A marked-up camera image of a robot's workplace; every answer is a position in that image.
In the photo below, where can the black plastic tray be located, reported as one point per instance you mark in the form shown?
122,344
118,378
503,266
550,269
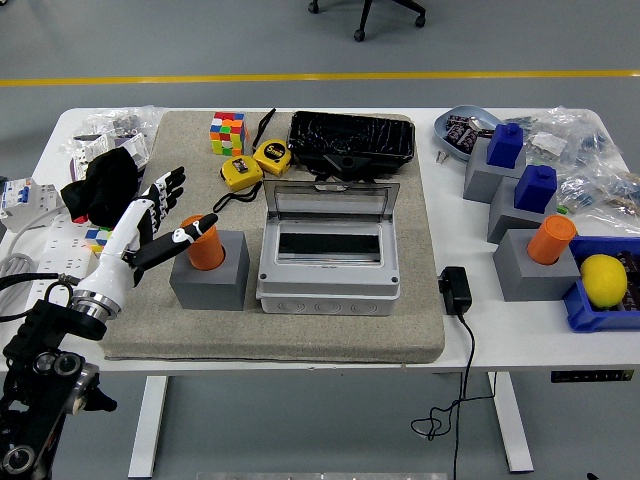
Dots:
350,132

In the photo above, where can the yellow tape measure with sticker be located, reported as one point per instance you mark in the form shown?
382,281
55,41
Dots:
241,172

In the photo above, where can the blue-grey dish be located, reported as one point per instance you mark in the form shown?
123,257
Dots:
442,131

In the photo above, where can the grey block holder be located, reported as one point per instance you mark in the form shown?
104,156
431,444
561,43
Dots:
480,180
505,215

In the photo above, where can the orange cylinder battery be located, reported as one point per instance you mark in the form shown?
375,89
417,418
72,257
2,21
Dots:
207,250
550,242

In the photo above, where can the clear plastic parts bag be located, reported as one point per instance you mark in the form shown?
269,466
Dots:
605,195
115,120
575,135

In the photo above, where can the dark patterned snack packet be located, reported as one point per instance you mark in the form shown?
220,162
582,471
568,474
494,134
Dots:
631,295
470,140
456,131

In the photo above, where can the table control panel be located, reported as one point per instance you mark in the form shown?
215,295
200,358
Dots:
590,376

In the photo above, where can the grey electrical box clear lid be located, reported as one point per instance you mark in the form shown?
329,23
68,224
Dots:
325,290

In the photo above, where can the black office chair base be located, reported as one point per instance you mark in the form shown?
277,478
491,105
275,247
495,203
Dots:
367,15

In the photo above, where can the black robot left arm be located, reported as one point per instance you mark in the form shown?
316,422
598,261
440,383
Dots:
50,320

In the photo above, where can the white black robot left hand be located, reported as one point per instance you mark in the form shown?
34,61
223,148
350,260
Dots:
115,250

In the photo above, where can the white circuit breaker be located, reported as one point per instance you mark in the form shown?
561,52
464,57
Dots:
25,197

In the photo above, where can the black triangular mount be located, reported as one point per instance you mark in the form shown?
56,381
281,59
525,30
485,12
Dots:
345,162

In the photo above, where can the yellow lemon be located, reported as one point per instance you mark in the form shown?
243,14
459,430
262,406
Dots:
604,280

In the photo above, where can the grey-brown mat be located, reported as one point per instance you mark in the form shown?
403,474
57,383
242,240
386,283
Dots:
300,340

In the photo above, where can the black cloth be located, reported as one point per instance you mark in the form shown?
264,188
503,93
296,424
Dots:
105,190

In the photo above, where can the grey block with round hole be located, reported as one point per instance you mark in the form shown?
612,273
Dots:
525,280
210,292

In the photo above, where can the yellow tape measure 5m print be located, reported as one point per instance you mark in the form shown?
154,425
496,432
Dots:
272,156

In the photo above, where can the large colourful puzzle cube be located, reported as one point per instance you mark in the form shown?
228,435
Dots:
228,132

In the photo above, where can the small metal screws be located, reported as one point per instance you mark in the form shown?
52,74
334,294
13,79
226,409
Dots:
442,156

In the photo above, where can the white power strip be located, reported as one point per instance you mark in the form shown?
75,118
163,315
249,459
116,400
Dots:
60,250

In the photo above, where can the blue bottle-shaped block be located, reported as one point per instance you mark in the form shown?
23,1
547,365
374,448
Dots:
535,192
505,147

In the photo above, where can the small colourful puzzle cube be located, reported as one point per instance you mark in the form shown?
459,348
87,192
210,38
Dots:
97,240

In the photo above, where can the white table leg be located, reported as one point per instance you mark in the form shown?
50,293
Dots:
512,425
147,425

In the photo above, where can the blue plastic bin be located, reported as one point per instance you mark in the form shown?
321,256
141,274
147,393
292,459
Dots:
590,320

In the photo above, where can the white breaker pack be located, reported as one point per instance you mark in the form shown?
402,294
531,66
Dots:
130,147

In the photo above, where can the small green terminal block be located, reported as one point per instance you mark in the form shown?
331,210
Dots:
563,209

